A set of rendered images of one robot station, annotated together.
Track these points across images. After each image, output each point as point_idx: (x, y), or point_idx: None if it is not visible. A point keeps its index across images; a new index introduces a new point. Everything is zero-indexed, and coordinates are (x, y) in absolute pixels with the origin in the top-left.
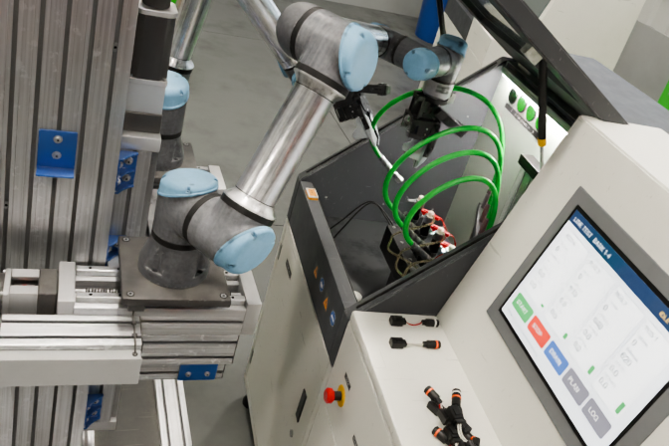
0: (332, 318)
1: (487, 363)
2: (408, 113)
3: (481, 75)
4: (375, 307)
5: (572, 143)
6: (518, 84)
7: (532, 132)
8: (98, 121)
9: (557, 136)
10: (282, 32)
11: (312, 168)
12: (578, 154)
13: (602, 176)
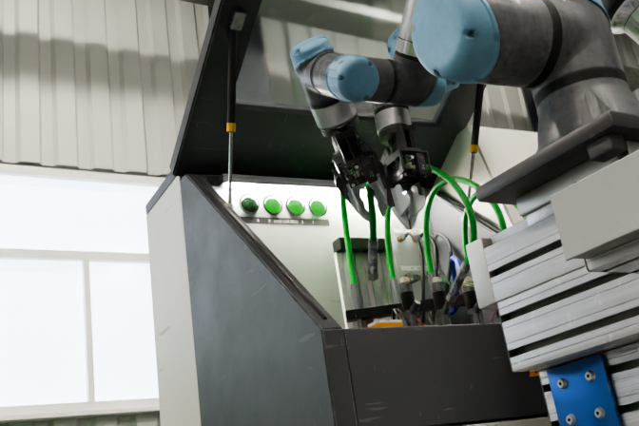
0: None
1: None
2: (410, 150)
3: (212, 187)
4: None
5: (488, 142)
6: (268, 180)
7: (312, 223)
8: None
9: (350, 207)
10: None
11: (320, 311)
12: (500, 145)
13: (529, 147)
